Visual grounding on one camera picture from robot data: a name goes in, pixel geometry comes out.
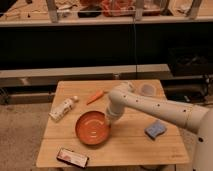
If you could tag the beige gripper block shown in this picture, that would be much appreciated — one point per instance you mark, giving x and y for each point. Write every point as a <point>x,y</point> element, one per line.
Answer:
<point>108,121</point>

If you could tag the orange ceramic bowl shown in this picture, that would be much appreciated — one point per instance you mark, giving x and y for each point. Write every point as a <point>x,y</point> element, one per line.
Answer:
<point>91,128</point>

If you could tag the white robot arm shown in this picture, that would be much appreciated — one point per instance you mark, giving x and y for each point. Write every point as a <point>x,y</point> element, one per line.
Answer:
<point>191,117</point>

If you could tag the orange carrot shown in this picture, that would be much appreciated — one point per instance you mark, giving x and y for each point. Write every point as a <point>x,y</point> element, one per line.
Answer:
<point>97,95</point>

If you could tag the wooden table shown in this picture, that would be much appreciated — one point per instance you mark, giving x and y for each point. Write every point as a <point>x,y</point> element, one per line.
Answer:
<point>127,145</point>

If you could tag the white plastic bottle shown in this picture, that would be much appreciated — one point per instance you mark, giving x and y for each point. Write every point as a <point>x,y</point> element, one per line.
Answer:
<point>58,112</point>

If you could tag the blue sponge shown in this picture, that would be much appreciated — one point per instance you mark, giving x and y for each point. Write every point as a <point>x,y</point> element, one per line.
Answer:
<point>155,129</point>

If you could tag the translucent plastic cup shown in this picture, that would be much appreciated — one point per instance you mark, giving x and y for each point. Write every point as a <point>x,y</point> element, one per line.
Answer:
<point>147,90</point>

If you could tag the black and pink box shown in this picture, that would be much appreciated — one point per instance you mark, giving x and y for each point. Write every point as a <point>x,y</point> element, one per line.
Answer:
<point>72,158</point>

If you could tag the metal shelf rail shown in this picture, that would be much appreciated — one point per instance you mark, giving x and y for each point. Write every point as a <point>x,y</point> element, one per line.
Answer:
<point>51,76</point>

